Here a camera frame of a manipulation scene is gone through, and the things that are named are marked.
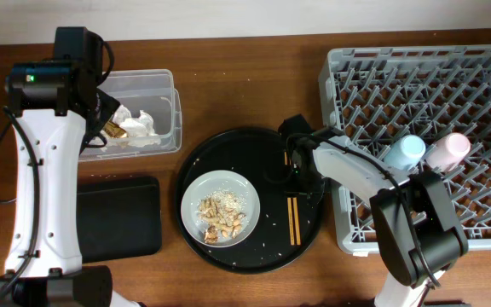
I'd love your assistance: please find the blue cup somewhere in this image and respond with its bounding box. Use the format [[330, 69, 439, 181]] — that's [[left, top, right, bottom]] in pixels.
[[383, 135, 426, 171]]

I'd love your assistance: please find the grey dishwasher rack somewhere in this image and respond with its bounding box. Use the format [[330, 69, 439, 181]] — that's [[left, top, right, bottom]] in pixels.
[[318, 44, 491, 251]]

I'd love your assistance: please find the pink cup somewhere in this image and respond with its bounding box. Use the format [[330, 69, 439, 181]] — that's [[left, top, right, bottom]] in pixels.
[[425, 132, 471, 172]]

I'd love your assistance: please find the black rectangular tray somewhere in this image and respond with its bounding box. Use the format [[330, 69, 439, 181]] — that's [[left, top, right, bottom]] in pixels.
[[77, 177, 162, 264]]

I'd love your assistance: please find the white tissue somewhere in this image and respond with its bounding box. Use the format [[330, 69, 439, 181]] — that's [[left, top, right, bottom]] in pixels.
[[101, 105, 161, 148]]

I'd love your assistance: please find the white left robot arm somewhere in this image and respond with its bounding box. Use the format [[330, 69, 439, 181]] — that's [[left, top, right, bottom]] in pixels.
[[0, 27, 128, 306]]

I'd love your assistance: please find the gold snack wrapper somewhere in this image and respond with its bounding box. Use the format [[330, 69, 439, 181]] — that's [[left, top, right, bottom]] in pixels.
[[102, 121, 128, 139]]

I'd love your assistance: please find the grey plate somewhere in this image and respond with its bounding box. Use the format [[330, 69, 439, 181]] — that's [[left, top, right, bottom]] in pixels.
[[181, 171, 260, 248]]

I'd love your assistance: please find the wooden chopstick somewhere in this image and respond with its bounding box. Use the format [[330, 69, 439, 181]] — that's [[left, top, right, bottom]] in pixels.
[[292, 197, 302, 246], [284, 151, 295, 246]]

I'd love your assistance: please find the round black serving tray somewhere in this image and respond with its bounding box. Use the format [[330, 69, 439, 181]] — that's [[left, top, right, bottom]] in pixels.
[[174, 127, 325, 274]]

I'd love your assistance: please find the peanut shells and rice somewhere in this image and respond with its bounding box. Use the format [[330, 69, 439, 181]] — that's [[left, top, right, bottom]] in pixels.
[[198, 190, 246, 244]]

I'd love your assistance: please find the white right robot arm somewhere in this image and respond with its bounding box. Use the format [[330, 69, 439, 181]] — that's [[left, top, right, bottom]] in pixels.
[[278, 114, 469, 306]]

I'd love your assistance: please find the clear plastic waste bin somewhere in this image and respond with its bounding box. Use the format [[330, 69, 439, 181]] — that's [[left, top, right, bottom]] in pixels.
[[79, 69, 182, 162]]

